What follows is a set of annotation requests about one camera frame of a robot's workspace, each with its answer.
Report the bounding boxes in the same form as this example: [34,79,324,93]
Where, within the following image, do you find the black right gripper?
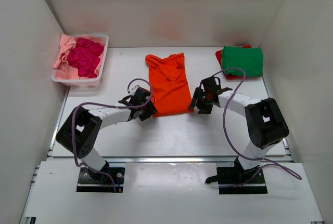
[189,88,212,114]

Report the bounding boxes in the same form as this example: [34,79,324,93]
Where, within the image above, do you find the folded red t-shirt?
[215,45,262,81]

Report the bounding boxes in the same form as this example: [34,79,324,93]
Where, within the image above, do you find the light pink t-shirt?
[53,33,107,81]

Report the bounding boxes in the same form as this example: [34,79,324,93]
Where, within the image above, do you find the orange t-shirt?
[145,53,193,117]

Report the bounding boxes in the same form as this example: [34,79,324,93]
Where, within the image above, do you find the folded green t-shirt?
[221,46,264,77]

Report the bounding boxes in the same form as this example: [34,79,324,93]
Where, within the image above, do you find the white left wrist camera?
[127,85,140,95]

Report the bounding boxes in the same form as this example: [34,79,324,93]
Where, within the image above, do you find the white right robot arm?
[188,76,289,183]

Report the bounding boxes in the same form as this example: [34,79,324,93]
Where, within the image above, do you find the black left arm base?
[76,166,125,193]

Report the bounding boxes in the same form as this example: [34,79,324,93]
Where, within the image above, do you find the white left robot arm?
[56,86,157,181]

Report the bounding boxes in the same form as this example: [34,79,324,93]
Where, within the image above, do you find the magenta t-shirt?
[67,37,105,78]

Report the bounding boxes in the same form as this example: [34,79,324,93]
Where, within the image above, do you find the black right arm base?
[205,159,268,195]

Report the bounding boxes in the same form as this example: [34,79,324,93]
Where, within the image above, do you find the white plastic basket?
[51,33,109,87]

